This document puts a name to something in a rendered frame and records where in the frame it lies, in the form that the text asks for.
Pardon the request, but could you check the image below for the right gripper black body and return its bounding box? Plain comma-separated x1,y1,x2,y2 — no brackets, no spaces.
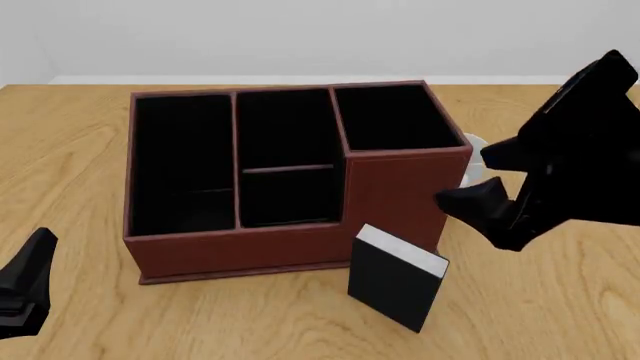
492,48,640,252

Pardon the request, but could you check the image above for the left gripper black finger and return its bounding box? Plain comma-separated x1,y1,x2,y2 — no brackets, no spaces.
0,227,58,306

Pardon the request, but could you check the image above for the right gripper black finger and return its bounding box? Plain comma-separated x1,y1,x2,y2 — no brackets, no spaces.
480,135,530,181
434,176,522,246

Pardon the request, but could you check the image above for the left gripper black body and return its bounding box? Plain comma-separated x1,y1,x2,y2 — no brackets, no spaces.
0,288,52,337

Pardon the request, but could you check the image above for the red-brown desk caddy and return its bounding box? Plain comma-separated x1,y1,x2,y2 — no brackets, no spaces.
122,79,474,287

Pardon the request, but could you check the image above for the black book with white pages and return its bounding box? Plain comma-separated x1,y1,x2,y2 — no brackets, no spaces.
347,223,450,334

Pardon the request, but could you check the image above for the small pale rounded plate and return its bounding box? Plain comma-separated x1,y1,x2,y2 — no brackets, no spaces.
460,132,490,188

